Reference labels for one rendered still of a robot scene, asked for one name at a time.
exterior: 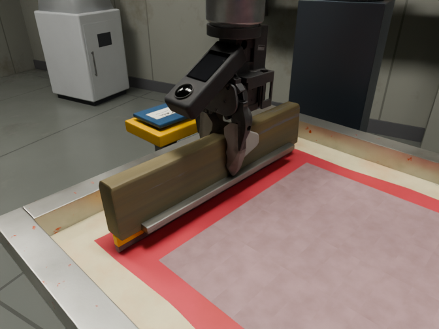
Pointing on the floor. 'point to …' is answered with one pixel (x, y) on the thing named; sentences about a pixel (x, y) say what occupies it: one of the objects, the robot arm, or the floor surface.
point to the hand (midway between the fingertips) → (219, 164)
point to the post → (159, 134)
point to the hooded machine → (83, 49)
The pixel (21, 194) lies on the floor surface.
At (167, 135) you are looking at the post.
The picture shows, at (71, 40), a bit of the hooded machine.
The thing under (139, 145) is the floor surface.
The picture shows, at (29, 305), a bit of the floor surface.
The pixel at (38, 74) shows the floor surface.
